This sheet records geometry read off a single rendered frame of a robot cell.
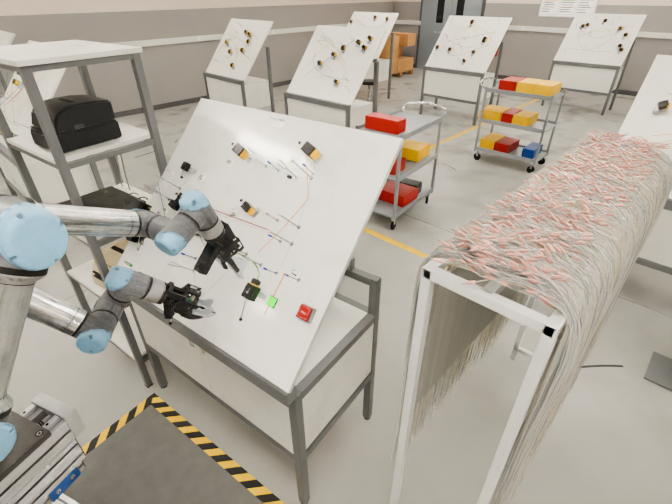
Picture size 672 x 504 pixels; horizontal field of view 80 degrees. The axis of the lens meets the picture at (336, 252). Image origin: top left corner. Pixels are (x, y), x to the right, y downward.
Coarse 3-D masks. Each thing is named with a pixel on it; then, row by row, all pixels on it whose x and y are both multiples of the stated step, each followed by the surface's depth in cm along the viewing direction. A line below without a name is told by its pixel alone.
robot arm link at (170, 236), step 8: (160, 216) 115; (176, 216) 113; (184, 216) 113; (152, 224) 113; (160, 224) 112; (168, 224) 111; (176, 224) 111; (184, 224) 112; (192, 224) 113; (152, 232) 113; (160, 232) 110; (168, 232) 109; (176, 232) 110; (184, 232) 112; (192, 232) 114; (160, 240) 108; (168, 240) 109; (176, 240) 110; (184, 240) 112; (160, 248) 112; (168, 248) 109; (176, 248) 110
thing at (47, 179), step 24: (48, 72) 355; (24, 96) 374; (48, 96) 342; (24, 120) 359; (0, 144) 374; (0, 168) 422; (48, 168) 361; (96, 168) 386; (24, 192) 383; (48, 192) 368
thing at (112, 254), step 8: (104, 248) 226; (112, 248) 226; (120, 248) 225; (104, 256) 222; (112, 256) 220; (120, 256) 220; (112, 264) 216; (96, 272) 224; (96, 280) 224; (104, 288) 223
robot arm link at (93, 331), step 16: (32, 304) 102; (48, 304) 104; (64, 304) 107; (48, 320) 104; (64, 320) 105; (80, 320) 107; (96, 320) 110; (112, 320) 115; (80, 336) 107; (96, 336) 107; (96, 352) 109
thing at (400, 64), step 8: (392, 32) 1129; (400, 32) 1127; (400, 40) 1105; (408, 40) 1093; (384, 48) 1059; (400, 48) 1143; (384, 56) 1069; (400, 56) 1153; (392, 64) 1079; (400, 64) 1103; (408, 64) 1133; (392, 72) 1091; (400, 72) 1117; (408, 72) 1160
